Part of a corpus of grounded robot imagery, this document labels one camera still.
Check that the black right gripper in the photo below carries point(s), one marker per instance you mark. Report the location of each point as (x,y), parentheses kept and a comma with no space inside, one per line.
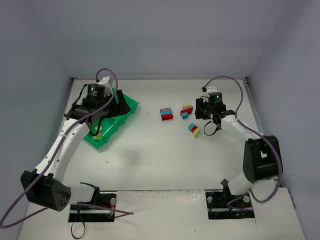
(200,110)

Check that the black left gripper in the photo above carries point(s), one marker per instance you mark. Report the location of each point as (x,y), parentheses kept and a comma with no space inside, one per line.
(119,103)

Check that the teal red lime lego stack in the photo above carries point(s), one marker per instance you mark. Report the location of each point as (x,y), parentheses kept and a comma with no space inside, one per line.
(194,129)

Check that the lime rectangular lego brick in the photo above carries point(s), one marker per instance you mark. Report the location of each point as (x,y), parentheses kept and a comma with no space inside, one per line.
(98,129)

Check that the lime square lego brick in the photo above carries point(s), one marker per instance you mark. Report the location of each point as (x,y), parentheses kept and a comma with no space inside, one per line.
(97,136)

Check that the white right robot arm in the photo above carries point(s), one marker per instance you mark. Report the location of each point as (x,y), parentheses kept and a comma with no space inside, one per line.
(261,154)

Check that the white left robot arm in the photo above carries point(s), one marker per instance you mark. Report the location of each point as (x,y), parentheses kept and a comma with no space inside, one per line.
(44,185)

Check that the lime purple red teal stack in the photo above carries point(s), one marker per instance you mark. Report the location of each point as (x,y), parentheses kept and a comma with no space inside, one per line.
(187,110)

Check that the green divided plastic bin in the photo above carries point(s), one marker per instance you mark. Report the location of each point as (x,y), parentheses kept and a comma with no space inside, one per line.
(112,120)

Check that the purple teal red lego stack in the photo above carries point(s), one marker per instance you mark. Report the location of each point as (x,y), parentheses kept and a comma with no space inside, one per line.
(166,114)

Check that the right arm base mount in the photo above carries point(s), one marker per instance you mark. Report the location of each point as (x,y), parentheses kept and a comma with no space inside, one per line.
(218,209)

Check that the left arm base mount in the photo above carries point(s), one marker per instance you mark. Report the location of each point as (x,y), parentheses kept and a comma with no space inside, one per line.
(89,214)

